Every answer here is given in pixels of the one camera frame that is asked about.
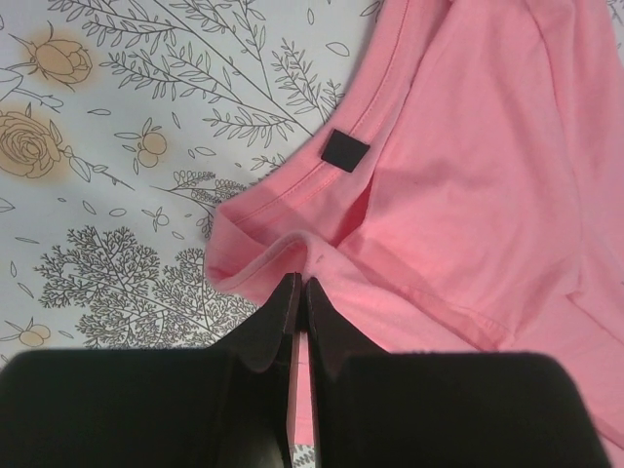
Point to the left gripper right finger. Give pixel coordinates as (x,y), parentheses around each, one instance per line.
(373,408)

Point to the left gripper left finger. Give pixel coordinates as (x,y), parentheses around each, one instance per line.
(226,405)

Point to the pink t shirt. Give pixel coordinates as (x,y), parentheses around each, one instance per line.
(466,195)

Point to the floral table mat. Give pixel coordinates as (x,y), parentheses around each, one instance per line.
(124,125)

